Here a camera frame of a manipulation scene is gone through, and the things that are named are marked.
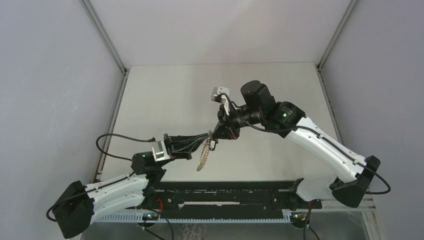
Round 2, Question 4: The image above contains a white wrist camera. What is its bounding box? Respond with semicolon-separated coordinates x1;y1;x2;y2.
151;140;171;162
210;86;230;116

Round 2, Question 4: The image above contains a camera cable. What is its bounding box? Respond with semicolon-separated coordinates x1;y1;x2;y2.
45;133;157;223
218;92;392;196

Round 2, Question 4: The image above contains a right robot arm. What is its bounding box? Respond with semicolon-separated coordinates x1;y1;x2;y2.
211;80;381;208

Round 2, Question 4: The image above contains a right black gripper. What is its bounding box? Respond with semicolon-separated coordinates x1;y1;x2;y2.
211;102;264;141

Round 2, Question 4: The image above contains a right camera cable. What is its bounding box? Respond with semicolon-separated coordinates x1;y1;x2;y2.
218;92;392;196

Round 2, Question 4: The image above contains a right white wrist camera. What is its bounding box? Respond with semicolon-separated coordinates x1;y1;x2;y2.
210;86;230;116

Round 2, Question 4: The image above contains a metal keyring with small rings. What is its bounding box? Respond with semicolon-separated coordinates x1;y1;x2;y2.
196;130;213;172

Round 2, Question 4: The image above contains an aluminium frame post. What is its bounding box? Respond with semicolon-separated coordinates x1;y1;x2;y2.
315;0;388;240
69;0;125;183

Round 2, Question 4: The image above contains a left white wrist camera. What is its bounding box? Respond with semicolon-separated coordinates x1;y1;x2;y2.
151;140;171;162

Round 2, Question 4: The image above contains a left aluminium frame post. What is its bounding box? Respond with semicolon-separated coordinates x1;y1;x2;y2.
69;0;125;183

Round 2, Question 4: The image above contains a white cable duct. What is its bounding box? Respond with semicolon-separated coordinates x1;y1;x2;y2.
85;211;299;224

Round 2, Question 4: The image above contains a right aluminium frame post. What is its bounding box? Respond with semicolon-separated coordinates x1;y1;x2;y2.
315;0;388;240

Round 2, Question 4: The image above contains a black key tag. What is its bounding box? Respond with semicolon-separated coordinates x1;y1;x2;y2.
209;139;219;151

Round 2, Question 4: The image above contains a left camera cable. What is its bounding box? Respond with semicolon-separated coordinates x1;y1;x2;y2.
45;133;157;223

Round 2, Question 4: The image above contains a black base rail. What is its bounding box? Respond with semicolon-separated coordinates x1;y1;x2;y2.
136;180;323;221

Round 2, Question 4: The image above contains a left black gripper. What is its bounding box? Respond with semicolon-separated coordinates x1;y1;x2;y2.
155;133;208;169

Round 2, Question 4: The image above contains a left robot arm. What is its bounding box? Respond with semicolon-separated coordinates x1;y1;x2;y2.
46;133;216;239

